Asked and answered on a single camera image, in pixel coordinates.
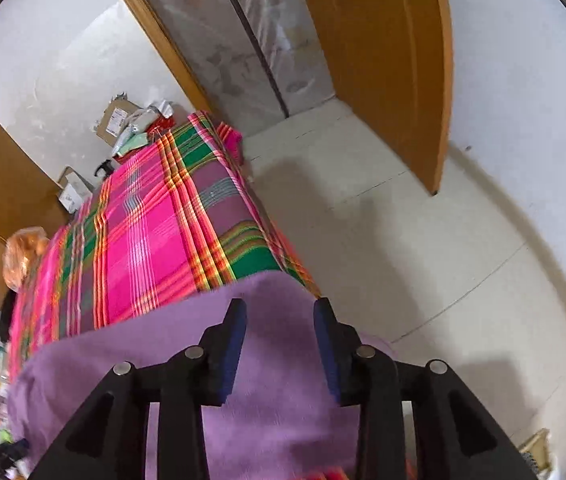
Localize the bag of oranges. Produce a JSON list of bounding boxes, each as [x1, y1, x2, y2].
[[3, 227, 51, 291]]

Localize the black cloth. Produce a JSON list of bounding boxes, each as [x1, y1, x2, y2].
[[0, 290, 16, 341]]

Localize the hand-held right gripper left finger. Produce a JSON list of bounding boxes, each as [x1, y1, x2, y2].
[[28, 298, 248, 480]]

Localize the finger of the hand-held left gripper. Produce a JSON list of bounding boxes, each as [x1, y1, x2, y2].
[[0, 437, 31, 468]]

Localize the cardboard box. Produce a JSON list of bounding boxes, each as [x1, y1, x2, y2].
[[94, 94, 141, 148]]

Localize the red packet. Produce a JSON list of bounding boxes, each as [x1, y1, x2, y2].
[[145, 115, 175, 137]]

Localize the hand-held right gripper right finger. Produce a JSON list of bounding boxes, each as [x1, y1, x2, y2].
[[313, 297, 539, 480]]

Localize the clear plastic door curtain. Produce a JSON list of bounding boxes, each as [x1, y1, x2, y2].
[[123, 0, 336, 121]]

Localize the pale green packets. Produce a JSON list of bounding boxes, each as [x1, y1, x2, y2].
[[113, 102, 174, 158]]

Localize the small white open box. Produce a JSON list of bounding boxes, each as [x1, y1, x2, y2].
[[58, 166, 96, 213]]

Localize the pink green plaid bedsheet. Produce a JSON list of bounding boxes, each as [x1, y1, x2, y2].
[[8, 110, 321, 376]]

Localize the purple towel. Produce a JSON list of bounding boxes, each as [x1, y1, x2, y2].
[[7, 270, 404, 480]]

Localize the wooden door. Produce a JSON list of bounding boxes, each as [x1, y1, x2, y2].
[[288, 0, 454, 196]]

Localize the wooden door frame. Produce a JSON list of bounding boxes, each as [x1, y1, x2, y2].
[[99, 0, 216, 118]]

